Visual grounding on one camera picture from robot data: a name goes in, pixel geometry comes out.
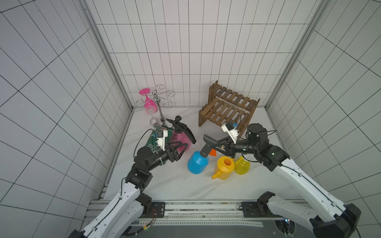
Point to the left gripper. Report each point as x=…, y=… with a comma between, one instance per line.
x=175, y=156

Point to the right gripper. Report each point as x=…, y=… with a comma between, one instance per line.
x=225, y=147

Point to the yellow watering can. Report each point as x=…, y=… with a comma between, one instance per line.
x=225, y=166

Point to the pink pressure sprayer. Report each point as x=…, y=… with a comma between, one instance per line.
x=181, y=132

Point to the blue spray bottle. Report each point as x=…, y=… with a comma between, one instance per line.
x=199, y=160

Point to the small yellow spray bottle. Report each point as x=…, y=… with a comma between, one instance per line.
x=242, y=166

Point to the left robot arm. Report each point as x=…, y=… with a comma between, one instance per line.
x=130, y=203

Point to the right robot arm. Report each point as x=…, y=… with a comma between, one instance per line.
x=327, y=217

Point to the wooden slatted shelf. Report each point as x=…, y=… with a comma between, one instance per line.
x=225, y=105

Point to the green chips bag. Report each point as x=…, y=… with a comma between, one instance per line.
x=152, y=141

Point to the clear wine glass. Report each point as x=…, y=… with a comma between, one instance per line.
x=155, y=122

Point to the pink wine glass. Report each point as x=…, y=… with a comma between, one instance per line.
x=149, y=104

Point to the metal wine glass rack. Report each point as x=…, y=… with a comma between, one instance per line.
x=161, y=98

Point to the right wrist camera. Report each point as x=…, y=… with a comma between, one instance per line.
x=231, y=129

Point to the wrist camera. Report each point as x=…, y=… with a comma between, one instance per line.
x=161, y=136
x=231, y=129

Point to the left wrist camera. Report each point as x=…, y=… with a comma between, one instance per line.
x=161, y=136

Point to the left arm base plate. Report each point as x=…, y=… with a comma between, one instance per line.
x=153, y=210

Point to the aluminium mounting rail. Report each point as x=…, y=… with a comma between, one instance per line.
x=204, y=212

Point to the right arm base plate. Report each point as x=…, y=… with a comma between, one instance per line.
x=254, y=209

